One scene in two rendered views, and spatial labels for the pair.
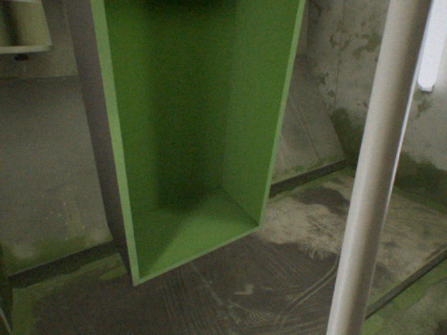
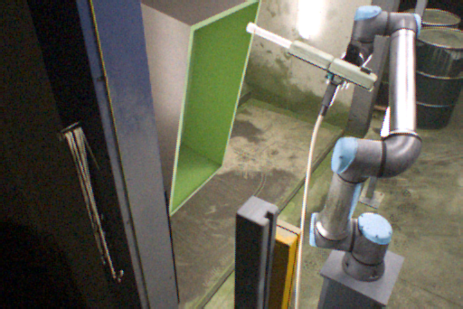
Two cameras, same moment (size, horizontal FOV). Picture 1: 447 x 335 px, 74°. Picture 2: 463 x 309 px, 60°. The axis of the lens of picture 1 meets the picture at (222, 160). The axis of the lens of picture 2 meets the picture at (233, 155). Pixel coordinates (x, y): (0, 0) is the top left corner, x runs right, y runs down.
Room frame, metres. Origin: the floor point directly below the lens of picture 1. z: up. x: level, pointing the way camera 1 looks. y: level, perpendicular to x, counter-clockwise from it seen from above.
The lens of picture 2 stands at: (-0.85, 0.77, 2.14)
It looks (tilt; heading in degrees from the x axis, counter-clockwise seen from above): 36 degrees down; 333
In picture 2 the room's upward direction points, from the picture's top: 1 degrees clockwise
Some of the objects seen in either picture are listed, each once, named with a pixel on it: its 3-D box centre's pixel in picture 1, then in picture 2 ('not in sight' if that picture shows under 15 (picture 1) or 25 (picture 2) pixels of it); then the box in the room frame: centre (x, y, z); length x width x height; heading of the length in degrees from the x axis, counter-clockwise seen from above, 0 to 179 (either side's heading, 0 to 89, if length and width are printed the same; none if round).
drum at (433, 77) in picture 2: not in sight; (431, 79); (1.51, -2.65, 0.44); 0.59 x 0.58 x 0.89; 134
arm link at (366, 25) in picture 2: not in sight; (368, 23); (0.27, -0.38, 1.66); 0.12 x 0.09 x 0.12; 51
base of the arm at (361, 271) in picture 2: not in sight; (365, 257); (-0.05, -0.33, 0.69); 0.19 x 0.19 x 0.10
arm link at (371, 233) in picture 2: not in sight; (369, 237); (-0.05, -0.32, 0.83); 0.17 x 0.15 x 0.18; 51
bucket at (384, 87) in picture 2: not in sight; (385, 88); (1.99, -2.59, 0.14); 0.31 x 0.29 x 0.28; 120
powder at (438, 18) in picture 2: not in sight; (430, 17); (2.03, -3.05, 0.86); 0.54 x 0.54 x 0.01
